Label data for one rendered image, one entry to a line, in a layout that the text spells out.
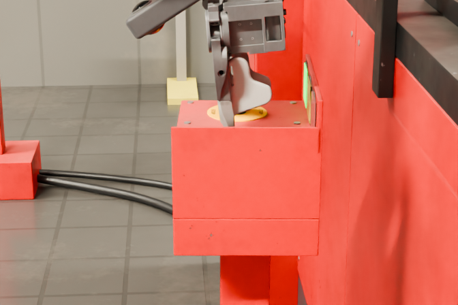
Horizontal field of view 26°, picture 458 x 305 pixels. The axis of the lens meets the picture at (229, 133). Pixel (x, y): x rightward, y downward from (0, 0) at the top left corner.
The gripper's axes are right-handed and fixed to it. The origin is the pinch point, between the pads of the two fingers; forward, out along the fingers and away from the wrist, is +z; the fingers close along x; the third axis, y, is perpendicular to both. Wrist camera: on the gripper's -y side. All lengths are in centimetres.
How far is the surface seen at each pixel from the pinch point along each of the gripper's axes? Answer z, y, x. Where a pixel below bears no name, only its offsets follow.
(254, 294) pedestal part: 22.5, 1.5, 2.2
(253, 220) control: 9.7, 2.3, -4.8
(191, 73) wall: 74, -24, 297
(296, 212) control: 9.1, 7.0, -4.8
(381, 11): -7.2, 20.0, 18.0
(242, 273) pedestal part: 19.6, 0.4, 2.2
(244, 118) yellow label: 1.9, 2.0, 7.4
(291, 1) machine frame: 8, 12, 104
